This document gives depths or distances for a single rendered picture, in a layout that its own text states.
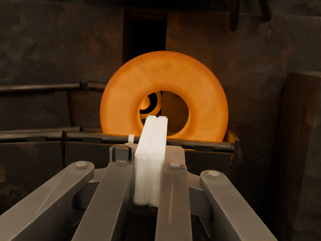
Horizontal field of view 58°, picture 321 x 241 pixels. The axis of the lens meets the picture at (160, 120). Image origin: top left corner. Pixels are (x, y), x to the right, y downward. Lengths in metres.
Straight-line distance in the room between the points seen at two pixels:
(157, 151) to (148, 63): 0.20
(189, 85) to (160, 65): 0.04
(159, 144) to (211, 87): 0.19
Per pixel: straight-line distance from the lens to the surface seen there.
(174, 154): 0.17
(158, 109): 0.45
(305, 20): 0.45
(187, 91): 0.34
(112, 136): 0.34
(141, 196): 0.16
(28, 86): 0.45
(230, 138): 0.36
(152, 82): 0.34
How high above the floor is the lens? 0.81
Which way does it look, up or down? 13 degrees down
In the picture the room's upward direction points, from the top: 4 degrees clockwise
